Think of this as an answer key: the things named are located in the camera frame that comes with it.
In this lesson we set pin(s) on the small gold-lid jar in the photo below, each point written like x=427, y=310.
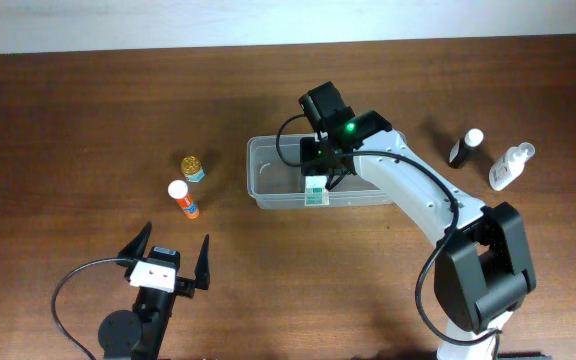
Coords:
x=192, y=169

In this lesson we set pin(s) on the orange tube white cap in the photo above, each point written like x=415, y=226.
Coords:
x=179, y=191

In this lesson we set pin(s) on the white green tube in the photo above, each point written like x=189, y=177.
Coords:
x=316, y=193

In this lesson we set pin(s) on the dark bottle white cap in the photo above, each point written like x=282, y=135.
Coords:
x=464, y=149

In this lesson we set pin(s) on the clear plastic container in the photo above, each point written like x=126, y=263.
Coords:
x=274, y=185

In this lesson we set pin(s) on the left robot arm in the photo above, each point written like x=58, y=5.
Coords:
x=138, y=333

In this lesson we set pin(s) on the clear white spray bottle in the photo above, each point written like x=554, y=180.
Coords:
x=510, y=166

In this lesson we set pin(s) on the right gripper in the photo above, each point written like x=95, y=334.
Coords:
x=308, y=164

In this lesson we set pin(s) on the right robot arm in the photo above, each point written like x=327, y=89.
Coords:
x=480, y=269

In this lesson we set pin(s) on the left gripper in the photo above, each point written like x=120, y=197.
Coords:
x=185, y=286

